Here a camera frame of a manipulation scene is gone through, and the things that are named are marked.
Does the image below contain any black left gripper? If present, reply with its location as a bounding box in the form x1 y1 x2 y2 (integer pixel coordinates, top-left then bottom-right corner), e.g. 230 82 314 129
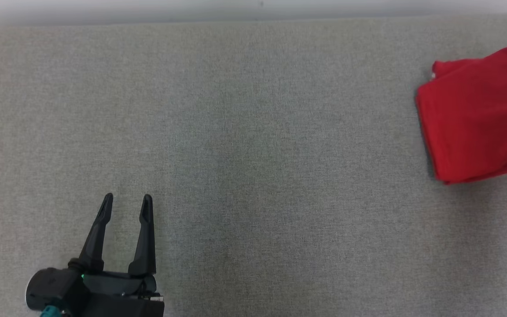
68 192 165 317

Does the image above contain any red Bulls 23 jersey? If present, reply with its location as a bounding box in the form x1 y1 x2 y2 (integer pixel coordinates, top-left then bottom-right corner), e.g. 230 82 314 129
415 37 507 185

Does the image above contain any grey fabric sofa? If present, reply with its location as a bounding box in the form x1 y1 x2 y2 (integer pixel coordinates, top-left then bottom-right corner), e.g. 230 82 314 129
0 15 507 317

